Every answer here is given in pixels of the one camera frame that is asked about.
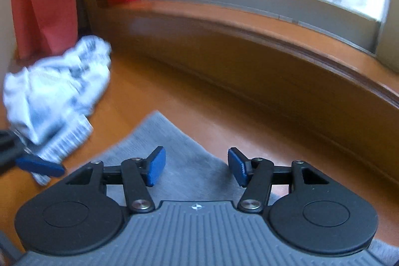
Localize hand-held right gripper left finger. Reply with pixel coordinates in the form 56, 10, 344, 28
64, 146, 167, 213

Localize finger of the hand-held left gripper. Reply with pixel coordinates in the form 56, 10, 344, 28
0, 129, 66, 178

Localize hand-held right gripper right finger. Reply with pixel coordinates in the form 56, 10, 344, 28
227, 147, 331, 213

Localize grey fleece-lined pants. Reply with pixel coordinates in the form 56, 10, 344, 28
94, 110, 399, 266

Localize white and blue patterned cloth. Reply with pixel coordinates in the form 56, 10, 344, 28
3, 35, 113, 187

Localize wooden window sill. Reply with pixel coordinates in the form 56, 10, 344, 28
84, 0, 399, 185

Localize red and white curtain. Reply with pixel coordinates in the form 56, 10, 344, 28
9, 0, 78, 60

